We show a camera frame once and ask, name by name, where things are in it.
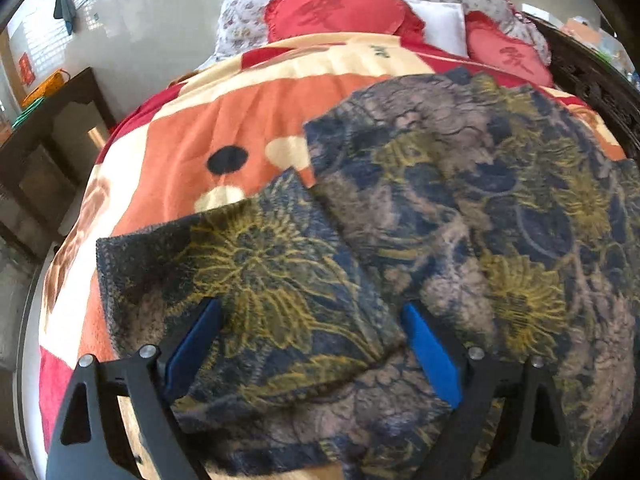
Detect dark wooden side table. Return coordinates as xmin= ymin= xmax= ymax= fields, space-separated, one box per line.
xmin=1 ymin=66 xmax=116 ymax=244

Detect right red heart pillow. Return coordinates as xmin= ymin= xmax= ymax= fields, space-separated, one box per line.
xmin=465 ymin=11 xmax=553 ymax=87

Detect left red heart pillow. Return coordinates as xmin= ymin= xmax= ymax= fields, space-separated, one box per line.
xmin=264 ymin=0 xmax=425 ymax=42

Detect dark cloth hanging on wall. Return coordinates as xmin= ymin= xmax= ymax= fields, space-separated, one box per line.
xmin=53 ymin=0 xmax=77 ymax=36

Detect red heart pillow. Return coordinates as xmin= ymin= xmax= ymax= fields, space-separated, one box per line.
xmin=465 ymin=11 xmax=553 ymax=87
xmin=264 ymin=0 xmax=425 ymax=42

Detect navy gold floral shirt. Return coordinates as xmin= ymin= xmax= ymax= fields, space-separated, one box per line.
xmin=96 ymin=70 xmax=639 ymax=479

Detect dark carved wooden furniture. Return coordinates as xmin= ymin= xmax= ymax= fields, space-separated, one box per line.
xmin=525 ymin=14 xmax=640 ymax=162

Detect yellow bag on table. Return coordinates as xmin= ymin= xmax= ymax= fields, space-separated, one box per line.
xmin=21 ymin=70 xmax=70 ymax=110

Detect white square pillow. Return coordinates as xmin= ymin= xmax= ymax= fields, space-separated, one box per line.
xmin=399 ymin=0 xmax=469 ymax=58

